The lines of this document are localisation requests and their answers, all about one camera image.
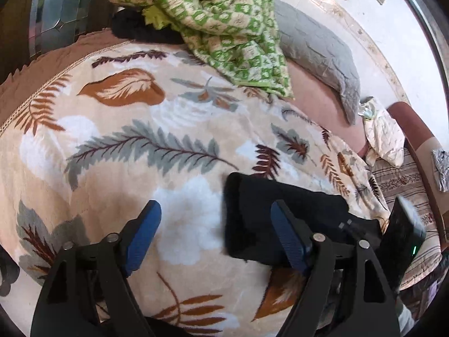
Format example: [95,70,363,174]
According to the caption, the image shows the pink bed sheet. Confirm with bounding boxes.
[287,58,370,157]

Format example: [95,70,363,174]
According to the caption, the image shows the black cloth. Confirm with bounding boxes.
[111,8,186,45]

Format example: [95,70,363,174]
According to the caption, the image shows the green checked quilt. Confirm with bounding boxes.
[107,0,294,98]

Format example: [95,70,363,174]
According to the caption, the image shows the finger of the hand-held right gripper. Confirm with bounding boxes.
[337,218,384,243]

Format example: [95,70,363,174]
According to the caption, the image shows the black pants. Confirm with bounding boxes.
[224,172,381,265]

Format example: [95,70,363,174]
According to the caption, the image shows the striped floral cushion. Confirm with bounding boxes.
[370,145,443,290]

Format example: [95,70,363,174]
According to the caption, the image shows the brown sofa armrest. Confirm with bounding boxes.
[388,101,449,250]

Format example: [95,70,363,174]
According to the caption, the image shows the brown ruffled bedspread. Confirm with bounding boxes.
[0,30,136,127]

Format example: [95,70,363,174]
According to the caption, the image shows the cream printed cloth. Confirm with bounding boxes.
[358,96,407,167]

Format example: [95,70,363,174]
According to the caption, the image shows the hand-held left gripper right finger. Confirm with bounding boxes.
[270,199,401,337]

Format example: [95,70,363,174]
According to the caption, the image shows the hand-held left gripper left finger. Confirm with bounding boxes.
[30,199,183,337]

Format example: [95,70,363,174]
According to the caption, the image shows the leaf print fleece blanket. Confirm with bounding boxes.
[0,40,391,337]

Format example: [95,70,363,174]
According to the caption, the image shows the patterned glass door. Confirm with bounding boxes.
[28,0,100,58]

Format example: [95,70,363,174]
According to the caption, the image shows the grey quilted pillow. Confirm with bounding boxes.
[273,0,361,125]

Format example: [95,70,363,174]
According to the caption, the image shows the crumpled grey cloth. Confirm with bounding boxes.
[431,148,449,193]

